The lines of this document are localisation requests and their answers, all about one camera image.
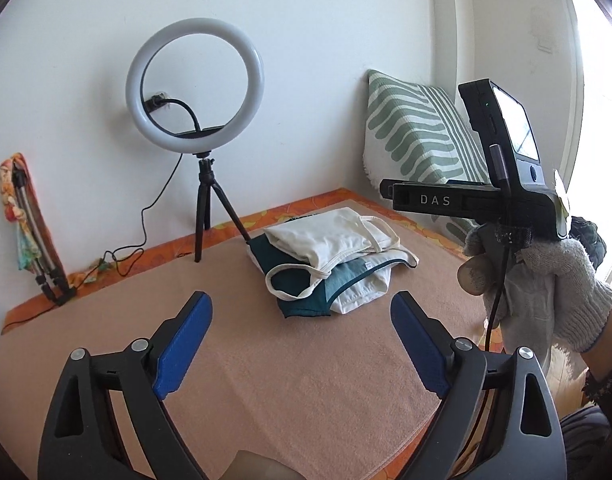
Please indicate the folded tripod with cloth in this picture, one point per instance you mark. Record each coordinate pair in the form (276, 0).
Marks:
(35, 252)

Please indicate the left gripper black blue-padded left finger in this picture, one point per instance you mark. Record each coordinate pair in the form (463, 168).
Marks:
(81, 437)

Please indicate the white ring light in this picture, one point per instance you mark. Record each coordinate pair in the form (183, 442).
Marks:
(195, 85)

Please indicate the grey knit gloved hand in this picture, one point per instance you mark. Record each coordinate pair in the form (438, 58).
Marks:
(551, 295)

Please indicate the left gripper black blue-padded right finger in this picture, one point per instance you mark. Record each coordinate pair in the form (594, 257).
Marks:
(522, 437)

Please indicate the cream folded garment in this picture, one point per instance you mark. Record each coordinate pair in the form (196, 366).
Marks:
(320, 242)

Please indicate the teal white folded garment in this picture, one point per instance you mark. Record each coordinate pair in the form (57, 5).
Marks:
(351, 284)

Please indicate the person's forearm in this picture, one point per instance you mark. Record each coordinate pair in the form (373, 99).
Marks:
(598, 385)

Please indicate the pink towel blanket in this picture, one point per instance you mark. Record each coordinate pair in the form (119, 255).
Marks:
(333, 398)

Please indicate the green white patterned pillow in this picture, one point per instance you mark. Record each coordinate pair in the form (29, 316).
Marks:
(415, 133)

